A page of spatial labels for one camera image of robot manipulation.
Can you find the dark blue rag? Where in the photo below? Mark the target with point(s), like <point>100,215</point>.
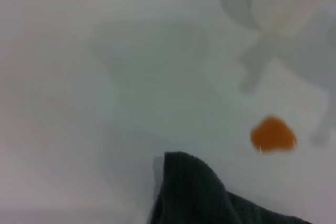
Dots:
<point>197,195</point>

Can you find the orange liquid stain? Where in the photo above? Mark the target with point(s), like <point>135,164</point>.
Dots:
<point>273,136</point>

